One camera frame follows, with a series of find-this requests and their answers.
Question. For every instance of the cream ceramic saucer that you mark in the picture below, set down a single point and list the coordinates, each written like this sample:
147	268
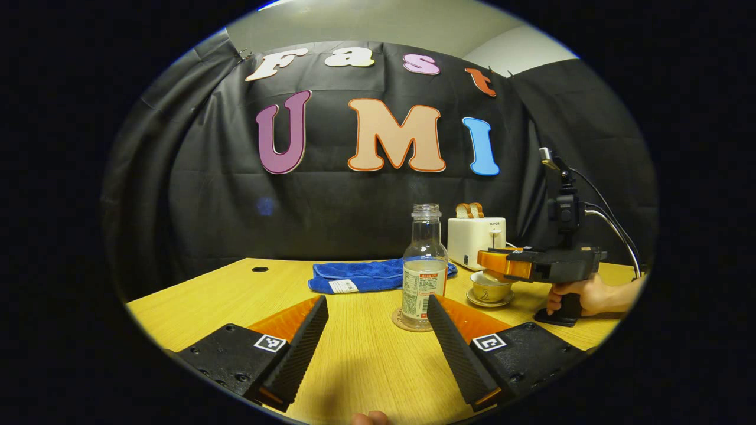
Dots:
487	303

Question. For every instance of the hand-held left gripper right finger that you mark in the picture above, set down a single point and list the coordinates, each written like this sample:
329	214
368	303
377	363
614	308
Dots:
455	348

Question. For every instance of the clear glass water bottle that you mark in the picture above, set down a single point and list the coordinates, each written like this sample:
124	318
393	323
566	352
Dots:
424	277

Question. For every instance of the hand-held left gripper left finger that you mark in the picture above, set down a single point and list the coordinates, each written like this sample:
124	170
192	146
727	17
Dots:
301	345

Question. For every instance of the blue towel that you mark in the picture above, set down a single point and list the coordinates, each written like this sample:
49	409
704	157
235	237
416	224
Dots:
366	274

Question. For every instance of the round cork coaster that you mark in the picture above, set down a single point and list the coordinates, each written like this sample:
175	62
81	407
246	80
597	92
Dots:
398	321

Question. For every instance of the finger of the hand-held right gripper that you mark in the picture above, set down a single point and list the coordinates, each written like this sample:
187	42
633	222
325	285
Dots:
502	262

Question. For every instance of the black backdrop cloth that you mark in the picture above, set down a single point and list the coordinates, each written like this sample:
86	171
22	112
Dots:
207	200

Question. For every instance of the white toaster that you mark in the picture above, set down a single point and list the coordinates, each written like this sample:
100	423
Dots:
472	239

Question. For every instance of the toast bread slice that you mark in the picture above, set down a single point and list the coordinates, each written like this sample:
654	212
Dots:
462	211
476	209

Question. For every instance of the cream ceramic teacup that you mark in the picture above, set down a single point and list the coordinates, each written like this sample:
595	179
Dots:
490	291

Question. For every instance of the cream teacup lid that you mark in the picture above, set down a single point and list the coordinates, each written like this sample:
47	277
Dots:
487	276

